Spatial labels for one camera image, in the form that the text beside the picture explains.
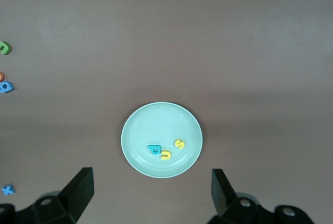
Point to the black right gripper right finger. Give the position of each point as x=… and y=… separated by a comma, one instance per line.
x=225, y=204

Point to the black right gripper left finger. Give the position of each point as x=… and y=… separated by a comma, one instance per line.
x=75, y=198

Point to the yellow foam letter u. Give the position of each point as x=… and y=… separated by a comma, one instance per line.
x=166, y=157

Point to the yellow foam letter s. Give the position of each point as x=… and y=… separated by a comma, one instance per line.
x=179, y=144

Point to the teal foam letter p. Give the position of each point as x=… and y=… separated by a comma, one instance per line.
x=152, y=148

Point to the blue foam letter x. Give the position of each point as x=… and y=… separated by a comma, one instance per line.
x=8, y=189

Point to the pale green plate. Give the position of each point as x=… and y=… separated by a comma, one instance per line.
x=161, y=125

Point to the blue foam letter g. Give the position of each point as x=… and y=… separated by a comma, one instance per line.
x=9, y=86

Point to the orange foam letter o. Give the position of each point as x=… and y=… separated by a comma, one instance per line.
x=1, y=76

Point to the green foam letter u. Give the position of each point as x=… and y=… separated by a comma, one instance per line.
x=6, y=48

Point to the brown table cover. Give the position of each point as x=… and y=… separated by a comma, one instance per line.
x=234, y=39

